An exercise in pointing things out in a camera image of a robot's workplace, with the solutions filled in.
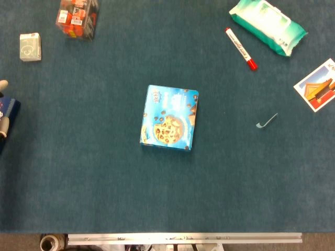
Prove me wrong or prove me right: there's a green wet wipes pack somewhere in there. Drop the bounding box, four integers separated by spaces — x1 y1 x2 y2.
229 0 308 57

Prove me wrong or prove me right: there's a blue cookie snack box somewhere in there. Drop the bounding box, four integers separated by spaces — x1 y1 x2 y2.
139 84 199 152

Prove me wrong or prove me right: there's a blue felt table cover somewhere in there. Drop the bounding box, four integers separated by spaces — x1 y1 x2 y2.
0 0 335 234

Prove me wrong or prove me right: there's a clear box with red contents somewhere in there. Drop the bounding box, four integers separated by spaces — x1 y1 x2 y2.
55 0 100 41

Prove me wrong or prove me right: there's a postcard with red palace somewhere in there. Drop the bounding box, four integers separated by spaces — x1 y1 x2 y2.
293 58 335 113

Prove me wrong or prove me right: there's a dark blue box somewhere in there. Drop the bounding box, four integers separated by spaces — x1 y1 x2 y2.
0 96 21 155

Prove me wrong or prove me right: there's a white marker with red cap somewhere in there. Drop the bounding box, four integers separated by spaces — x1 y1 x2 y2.
224 27 259 71

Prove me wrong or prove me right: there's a small pale green box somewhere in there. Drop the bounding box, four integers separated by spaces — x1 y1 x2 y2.
19 32 42 62

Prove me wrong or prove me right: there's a tape roll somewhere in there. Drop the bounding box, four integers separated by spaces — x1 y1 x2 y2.
39 234 65 251

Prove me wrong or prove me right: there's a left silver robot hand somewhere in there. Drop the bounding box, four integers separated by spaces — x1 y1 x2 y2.
0 79 10 139

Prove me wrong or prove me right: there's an aluminium table edge rail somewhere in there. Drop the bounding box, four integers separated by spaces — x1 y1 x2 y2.
66 232 303 246

